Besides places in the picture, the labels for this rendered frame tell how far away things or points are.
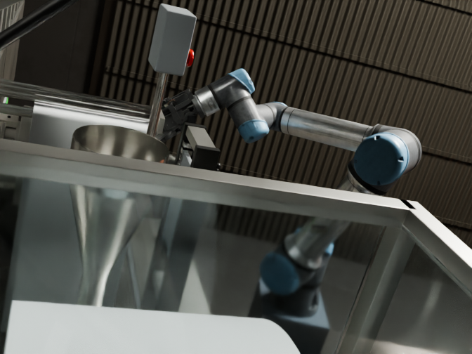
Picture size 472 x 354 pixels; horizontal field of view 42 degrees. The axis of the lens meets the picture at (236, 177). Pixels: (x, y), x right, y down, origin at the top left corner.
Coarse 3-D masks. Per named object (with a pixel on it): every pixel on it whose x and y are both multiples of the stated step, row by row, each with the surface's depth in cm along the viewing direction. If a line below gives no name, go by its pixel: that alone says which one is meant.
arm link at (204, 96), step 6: (198, 90) 167; (204, 90) 166; (198, 96) 165; (204, 96) 165; (210, 96) 165; (198, 102) 165; (204, 102) 165; (210, 102) 165; (204, 108) 165; (210, 108) 166; (216, 108) 166; (204, 114) 168; (210, 114) 168
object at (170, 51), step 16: (160, 16) 101; (176, 16) 98; (192, 16) 98; (160, 32) 99; (176, 32) 99; (192, 32) 100; (160, 48) 99; (176, 48) 100; (160, 64) 100; (176, 64) 101
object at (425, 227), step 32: (0, 160) 59; (32, 160) 60; (64, 160) 61; (96, 160) 62; (128, 160) 64; (224, 192) 66; (256, 192) 67; (288, 192) 68; (320, 192) 70; (352, 192) 73; (416, 224) 71; (448, 256) 65
